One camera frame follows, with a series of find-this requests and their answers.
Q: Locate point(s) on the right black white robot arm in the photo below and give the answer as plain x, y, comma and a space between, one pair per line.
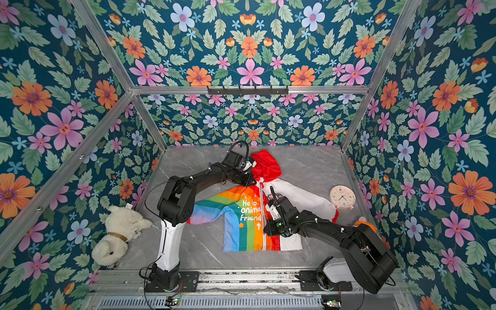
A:
367, 260

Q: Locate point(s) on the pink round alarm clock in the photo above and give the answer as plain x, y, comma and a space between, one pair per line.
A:
342, 197

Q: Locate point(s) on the black coat hook rail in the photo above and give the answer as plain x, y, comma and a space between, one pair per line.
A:
241, 91

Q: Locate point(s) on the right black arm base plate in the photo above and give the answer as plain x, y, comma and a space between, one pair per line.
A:
317, 281

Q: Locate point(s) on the white ventilation grille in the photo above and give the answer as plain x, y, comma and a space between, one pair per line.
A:
214, 302

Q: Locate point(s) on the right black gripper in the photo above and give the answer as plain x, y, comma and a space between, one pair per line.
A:
279, 207

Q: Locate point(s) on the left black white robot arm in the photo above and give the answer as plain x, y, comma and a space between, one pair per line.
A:
176, 205

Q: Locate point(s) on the aluminium front mounting rail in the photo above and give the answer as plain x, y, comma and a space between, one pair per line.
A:
224, 281

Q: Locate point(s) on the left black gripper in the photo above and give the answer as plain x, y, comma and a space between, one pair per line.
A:
248, 177

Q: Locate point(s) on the white plush bear toy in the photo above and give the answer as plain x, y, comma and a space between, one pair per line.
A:
122, 226

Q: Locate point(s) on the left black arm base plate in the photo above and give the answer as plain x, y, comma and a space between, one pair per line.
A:
182, 281

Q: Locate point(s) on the rainbow white red-hooded kids jacket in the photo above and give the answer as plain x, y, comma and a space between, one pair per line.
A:
245, 210

